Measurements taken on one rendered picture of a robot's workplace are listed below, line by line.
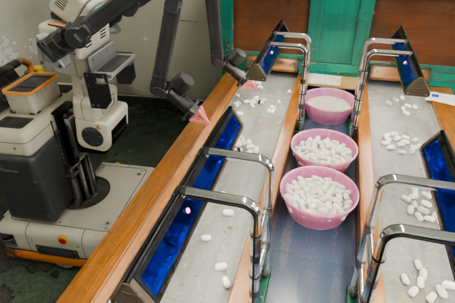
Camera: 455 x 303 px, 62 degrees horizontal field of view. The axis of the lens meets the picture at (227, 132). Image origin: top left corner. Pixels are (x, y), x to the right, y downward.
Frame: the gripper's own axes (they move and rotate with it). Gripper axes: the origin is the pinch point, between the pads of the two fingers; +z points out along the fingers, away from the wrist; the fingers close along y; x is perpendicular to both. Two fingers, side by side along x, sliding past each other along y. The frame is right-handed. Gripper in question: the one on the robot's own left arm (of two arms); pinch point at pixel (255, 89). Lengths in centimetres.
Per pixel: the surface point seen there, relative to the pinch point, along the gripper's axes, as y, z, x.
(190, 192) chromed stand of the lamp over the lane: -115, -12, -30
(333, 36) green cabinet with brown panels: 39, 16, -35
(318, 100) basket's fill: 12.9, 29.7, -12.5
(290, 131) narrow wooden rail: -28.1, 19.4, -9.3
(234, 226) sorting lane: -86, 13, -1
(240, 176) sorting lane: -61, 10, 1
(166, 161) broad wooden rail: -61, -14, 18
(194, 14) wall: 115, -59, 42
